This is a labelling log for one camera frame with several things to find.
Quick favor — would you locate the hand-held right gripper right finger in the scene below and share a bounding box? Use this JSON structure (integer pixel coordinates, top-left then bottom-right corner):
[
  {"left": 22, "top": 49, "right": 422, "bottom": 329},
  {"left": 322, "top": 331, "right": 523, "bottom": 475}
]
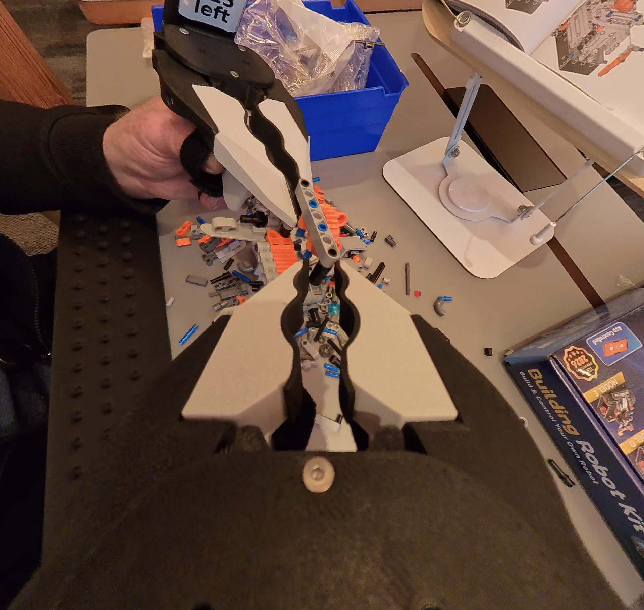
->
[{"left": 338, "top": 261, "right": 460, "bottom": 449}]

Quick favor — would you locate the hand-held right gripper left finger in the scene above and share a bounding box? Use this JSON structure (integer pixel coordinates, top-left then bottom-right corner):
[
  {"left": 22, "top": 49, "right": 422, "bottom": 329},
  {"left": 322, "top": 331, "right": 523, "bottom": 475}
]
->
[{"left": 181, "top": 264, "right": 307, "bottom": 449}]

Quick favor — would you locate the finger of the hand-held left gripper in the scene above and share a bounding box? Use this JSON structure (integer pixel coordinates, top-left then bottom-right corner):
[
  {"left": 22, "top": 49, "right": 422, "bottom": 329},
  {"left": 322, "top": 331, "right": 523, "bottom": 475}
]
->
[
  {"left": 257, "top": 100, "right": 312, "bottom": 178},
  {"left": 191, "top": 85, "right": 301, "bottom": 229}
]

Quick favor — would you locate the blue plastic bin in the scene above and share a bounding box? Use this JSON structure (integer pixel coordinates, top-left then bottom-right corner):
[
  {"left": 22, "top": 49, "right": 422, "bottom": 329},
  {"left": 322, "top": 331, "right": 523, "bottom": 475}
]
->
[{"left": 151, "top": 0, "right": 409, "bottom": 161}]

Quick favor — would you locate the clear plastic bag with pieces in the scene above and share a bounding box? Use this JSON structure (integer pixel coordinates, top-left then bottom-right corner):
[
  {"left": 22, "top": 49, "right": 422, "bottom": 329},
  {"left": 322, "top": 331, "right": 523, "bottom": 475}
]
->
[{"left": 234, "top": 0, "right": 381, "bottom": 98}]

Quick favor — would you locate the orange and grey wing assembly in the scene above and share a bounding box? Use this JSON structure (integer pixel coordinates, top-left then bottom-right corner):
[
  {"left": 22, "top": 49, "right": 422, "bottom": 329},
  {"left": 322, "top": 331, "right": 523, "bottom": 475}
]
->
[{"left": 197, "top": 173, "right": 381, "bottom": 291}]

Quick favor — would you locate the pile of small building pieces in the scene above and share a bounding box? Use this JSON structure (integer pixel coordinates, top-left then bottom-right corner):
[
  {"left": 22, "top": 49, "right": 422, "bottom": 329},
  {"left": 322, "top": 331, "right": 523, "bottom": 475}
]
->
[{"left": 166, "top": 196, "right": 455, "bottom": 369}]

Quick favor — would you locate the person's left forearm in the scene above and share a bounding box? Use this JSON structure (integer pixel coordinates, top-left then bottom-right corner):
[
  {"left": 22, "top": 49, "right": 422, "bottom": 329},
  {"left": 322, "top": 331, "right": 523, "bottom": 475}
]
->
[{"left": 0, "top": 103, "right": 126, "bottom": 214}]

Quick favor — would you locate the person's left hand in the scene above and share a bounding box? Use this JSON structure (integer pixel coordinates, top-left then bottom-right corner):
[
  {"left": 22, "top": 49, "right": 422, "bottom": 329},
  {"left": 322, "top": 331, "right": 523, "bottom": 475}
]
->
[{"left": 103, "top": 96, "right": 227, "bottom": 212}]

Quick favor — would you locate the black perforated mat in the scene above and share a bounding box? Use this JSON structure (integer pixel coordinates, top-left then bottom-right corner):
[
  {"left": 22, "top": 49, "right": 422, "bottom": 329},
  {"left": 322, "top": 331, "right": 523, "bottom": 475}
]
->
[{"left": 43, "top": 208, "right": 187, "bottom": 560}]

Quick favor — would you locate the white booklet stand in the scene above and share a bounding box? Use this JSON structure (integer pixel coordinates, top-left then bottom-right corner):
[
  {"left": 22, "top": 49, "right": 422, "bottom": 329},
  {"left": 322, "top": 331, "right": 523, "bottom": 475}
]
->
[{"left": 383, "top": 67, "right": 644, "bottom": 279}]

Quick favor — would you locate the blue robot kit box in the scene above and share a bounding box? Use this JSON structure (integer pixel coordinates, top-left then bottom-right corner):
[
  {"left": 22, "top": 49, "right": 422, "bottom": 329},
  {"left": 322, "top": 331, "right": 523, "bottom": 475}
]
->
[{"left": 503, "top": 289, "right": 644, "bottom": 575}]

